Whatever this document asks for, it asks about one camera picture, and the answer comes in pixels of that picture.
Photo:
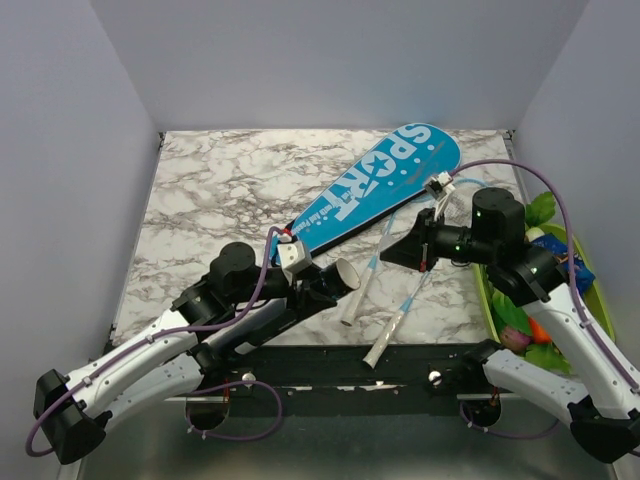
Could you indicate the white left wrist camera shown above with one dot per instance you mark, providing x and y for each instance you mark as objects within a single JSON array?
[{"x": 294, "y": 257}]

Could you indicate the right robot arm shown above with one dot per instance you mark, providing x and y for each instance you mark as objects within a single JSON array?
[{"x": 602, "y": 407}]

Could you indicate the purple toy onion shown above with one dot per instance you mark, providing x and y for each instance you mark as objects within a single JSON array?
[{"x": 514, "y": 340}]

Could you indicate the orange toy carrot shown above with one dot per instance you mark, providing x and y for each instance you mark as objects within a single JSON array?
[{"x": 539, "y": 335}]

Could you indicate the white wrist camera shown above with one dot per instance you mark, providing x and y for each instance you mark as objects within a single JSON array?
[
  {"x": 440, "y": 187},
  {"x": 294, "y": 257}
]

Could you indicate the badminton racket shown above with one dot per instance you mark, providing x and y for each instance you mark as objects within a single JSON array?
[
  {"x": 457, "y": 213},
  {"x": 357, "y": 297}
]

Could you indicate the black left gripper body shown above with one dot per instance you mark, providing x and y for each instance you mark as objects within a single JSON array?
[{"x": 294, "y": 304}]

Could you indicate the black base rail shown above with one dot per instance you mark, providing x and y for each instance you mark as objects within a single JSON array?
[{"x": 330, "y": 381}]

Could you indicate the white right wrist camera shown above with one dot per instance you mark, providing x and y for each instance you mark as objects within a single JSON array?
[{"x": 440, "y": 187}]

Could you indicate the black shuttlecock tube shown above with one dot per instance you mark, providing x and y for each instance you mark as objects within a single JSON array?
[{"x": 273, "y": 319}]

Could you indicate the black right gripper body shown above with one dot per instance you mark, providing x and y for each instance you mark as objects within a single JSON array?
[{"x": 436, "y": 239}]

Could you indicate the green toy leaf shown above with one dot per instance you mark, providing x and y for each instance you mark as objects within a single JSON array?
[{"x": 540, "y": 210}]

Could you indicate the blue snack bag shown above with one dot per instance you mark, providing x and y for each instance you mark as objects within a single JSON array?
[{"x": 584, "y": 276}]

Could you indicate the blue racket bag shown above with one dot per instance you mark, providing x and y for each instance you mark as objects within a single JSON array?
[{"x": 385, "y": 178}]

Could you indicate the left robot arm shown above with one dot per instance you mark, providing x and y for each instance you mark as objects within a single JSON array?
[{"x": 235, "y": 308}]

